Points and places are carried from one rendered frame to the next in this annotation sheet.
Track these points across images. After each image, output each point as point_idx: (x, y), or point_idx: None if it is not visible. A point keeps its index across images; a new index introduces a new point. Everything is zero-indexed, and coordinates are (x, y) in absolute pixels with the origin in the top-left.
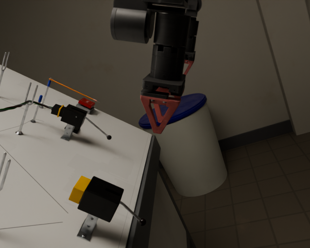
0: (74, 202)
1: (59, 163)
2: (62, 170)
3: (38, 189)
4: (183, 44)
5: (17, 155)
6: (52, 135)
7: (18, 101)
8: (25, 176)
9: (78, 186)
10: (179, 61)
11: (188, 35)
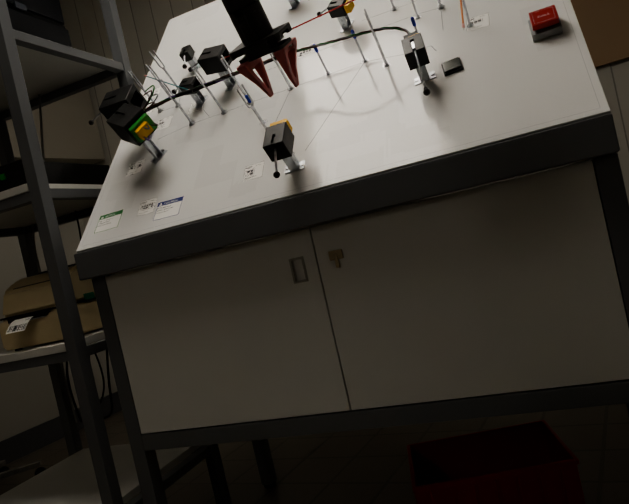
0: (319, 146)
1: (365, 108)
2: (355, 116)
3: (318, 124)
4: (228, 10)
5: (351, 88)
6: (413, 73)
7: (455, 15)
8: (328, 110)
9: (272, 124)
10: (235, 27)
11: (229, 0)
